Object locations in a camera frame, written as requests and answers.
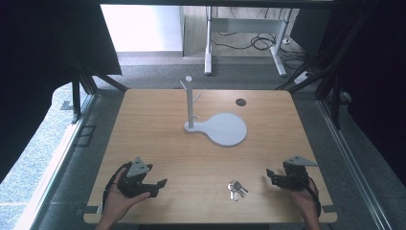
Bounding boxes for person's left hand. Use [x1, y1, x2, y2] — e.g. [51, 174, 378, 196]
[101, 168, 151, 222]

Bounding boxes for black cables on floor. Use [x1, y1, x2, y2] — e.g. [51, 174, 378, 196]
[210, 31, 309, 62]

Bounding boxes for black curtain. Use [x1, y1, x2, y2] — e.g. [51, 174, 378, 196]
[288, 0, 406, 188]
[0, 0, 123, 185]

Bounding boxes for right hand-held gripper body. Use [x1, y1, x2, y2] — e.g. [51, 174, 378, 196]
[275, 155, 319, 193]

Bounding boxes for aluminium rail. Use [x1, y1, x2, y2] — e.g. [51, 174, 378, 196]
[12, 94, 99, 230]
[318, 99, 395, 230]

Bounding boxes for white cabinet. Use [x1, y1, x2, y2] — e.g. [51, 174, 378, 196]
[100, 4, 184, 53]

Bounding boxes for white key stand with tray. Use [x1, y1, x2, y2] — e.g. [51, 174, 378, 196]
[179, 75, 249, 149]

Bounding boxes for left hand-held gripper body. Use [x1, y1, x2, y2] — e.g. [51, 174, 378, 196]
[117, 156, 160, 198]

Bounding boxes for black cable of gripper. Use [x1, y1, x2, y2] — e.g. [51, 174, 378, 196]
[101, 161, 133, 215]
[305, 176, 322, 219]

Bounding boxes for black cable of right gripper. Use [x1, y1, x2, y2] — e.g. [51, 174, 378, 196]
[305, 176, 322, 219]

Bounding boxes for white-legged desk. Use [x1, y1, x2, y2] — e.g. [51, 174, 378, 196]
[181, 5, 300, 78]

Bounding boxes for bunch of silver keys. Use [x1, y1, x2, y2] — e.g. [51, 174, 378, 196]
[227, 179, 249, 202]

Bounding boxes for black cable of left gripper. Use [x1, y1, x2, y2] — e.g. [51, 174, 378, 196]
[101, 161, 133, 215]

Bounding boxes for person's right hand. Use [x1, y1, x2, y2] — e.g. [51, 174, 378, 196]
[285, 178, 321, 222]

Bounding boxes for white power strip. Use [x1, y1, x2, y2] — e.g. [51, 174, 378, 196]
[293, 71, 311, 85]

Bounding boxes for black metal stand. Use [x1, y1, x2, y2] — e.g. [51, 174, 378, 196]
[276, 6, 379, 130]
[60, 57, 130, 125]

